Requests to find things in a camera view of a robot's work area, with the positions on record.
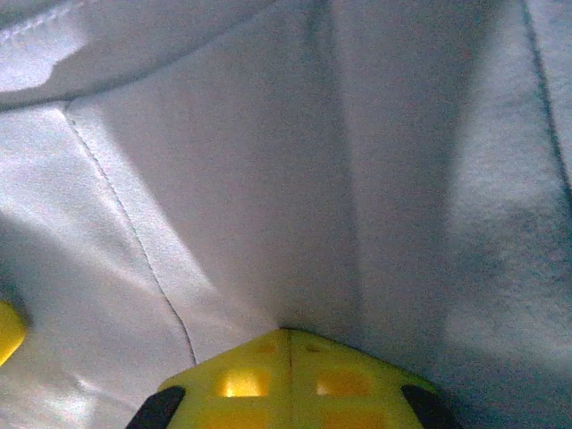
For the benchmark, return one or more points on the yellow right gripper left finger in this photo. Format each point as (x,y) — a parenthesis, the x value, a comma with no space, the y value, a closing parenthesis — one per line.
(241,402)

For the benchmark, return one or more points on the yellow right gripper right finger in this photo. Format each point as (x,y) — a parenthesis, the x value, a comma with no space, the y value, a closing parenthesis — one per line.
(348,402)

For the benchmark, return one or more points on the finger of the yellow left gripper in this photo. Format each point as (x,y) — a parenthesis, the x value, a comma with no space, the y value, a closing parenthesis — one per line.
(9,333)

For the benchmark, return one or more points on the lavender grey skirt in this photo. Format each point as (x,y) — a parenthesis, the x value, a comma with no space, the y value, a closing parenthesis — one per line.
(268,179)

